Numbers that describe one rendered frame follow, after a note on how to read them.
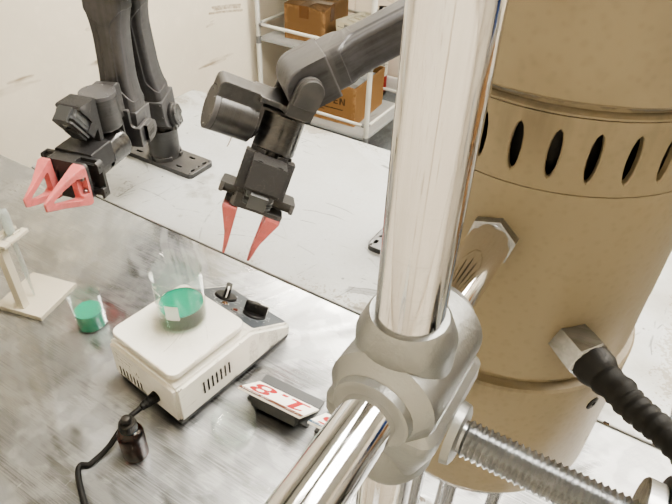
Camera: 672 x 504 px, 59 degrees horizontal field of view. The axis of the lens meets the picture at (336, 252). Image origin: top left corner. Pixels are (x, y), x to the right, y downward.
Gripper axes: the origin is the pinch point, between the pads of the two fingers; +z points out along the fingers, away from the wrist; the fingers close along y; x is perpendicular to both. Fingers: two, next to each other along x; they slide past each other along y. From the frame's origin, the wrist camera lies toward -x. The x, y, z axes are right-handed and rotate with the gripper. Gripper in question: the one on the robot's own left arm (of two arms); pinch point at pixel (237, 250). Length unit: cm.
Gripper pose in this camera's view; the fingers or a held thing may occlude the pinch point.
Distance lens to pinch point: 83.5
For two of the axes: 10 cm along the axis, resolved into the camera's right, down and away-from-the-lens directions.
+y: 9.3, 3.2, 1.9
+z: -3.6, 9.0, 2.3
